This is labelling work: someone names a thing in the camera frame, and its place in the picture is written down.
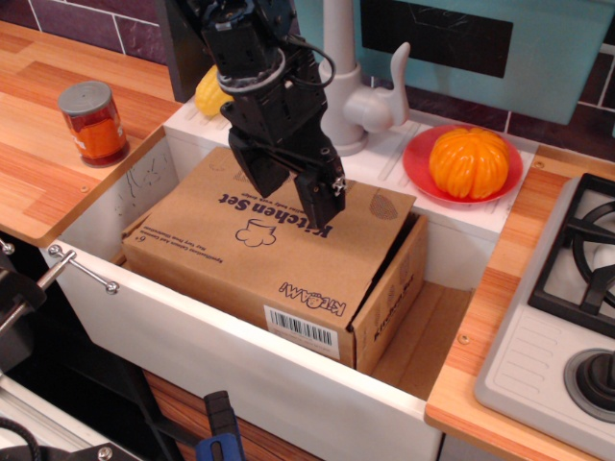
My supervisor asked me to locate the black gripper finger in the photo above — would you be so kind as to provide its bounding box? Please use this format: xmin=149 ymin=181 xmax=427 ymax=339
xmin=229 ymin=130 xmax=295 ymax=197
xmin=294 ymin=170 xmax=346 ymax=229

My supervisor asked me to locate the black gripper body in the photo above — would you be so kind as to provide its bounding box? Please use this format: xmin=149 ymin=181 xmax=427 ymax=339
xmin=219 ymin=79 xmax=344 ymax=178

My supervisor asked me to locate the brown cardboard box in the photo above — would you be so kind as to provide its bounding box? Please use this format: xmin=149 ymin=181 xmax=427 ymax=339
xmin=122 ymin=148 xmax=428 ymax=373

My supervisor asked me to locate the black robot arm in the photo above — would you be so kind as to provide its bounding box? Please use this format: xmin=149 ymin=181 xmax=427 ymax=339
xmin=182 ymin=1 xmax=346 ymax=229

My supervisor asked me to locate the grey toy faucet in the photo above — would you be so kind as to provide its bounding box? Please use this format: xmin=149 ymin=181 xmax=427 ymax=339
xmin=319 ymin=1 xmax=411 ymax=157

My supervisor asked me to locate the yellow toy corn on counter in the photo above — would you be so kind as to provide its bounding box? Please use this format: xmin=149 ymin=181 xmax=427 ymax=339
xmin=194 ymin=65 xmax=233 ymax=117

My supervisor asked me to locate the red plastic plate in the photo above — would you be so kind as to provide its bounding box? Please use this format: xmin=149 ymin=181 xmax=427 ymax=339
xmin=403 ymin=125 xmax=524 ymax=204

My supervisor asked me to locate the orange toy peeled orange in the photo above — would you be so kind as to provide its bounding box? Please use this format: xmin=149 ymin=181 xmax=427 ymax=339
xmin=429 ymin=128 xmax=510 ymax=200

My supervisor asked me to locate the red can grey lid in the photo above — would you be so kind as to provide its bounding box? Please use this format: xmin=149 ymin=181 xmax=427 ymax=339
xmin=58 ymin=81 xmax=130 ymax=168

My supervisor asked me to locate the white toy sink basin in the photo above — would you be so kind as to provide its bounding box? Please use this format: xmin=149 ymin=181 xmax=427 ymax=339
xmin=53 ymin=100 xmax=535 ymax=460

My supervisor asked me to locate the black stove grate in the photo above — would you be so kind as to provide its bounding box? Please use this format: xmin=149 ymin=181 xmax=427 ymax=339
xmin=528 ymin=174 xmax=614 ymax=337

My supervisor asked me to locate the grey toy stove top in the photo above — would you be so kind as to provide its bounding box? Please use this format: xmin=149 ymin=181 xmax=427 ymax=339
xmin=476 ymin=195 xmax=614 ymax=459

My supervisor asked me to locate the black stove knob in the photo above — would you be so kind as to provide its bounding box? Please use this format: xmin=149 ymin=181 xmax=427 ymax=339
xmin=564 ymin=349 xmax=614 ymax=424

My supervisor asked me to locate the blue black clamp handle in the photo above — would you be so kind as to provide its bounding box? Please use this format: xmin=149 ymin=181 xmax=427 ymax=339
xmin=195 ymin=391 xmax=246 ymax=461

